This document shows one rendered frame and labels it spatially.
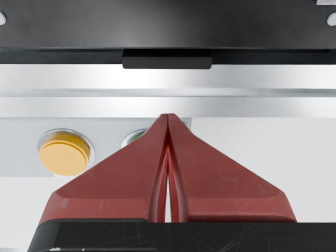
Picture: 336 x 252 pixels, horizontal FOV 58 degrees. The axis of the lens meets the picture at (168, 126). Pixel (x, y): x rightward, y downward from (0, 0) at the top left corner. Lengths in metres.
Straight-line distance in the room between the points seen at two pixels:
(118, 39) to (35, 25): 0.05
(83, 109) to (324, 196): 0.38
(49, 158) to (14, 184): 0.23
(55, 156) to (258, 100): 0.17
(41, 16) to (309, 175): 0.39
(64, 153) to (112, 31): 0.11
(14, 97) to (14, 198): 0.28
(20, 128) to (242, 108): 0.18
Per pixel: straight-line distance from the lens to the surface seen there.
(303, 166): 0.45
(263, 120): 0.38
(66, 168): 0.27
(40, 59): 0.24
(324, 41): 0.22
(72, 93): 0.24
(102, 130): 0.25
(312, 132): 0.42
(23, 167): 0.30
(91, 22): 0.20
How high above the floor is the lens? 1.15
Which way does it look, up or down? 53 degrees down
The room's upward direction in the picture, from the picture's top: 180 degrees clockwise
